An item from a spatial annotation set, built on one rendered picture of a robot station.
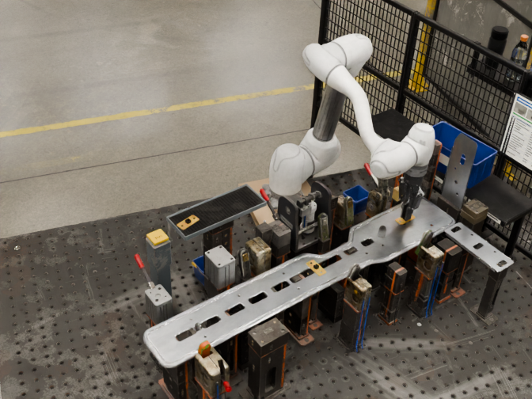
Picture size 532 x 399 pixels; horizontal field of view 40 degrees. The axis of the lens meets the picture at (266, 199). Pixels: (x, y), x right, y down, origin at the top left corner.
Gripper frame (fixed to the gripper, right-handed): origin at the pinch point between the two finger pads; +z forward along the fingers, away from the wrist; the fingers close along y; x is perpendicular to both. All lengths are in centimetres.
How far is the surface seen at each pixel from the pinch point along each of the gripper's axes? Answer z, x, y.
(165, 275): 8, -95, -31
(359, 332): 25, -42, 22
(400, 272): 7.4, -20.5, 19.4
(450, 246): 8.6, 7.7, 19.3
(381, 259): 6.7, -22.3, 10.1
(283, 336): 4, -79, 21
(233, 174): 106, 33, -174
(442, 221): 6.6, 14.2, 7.8
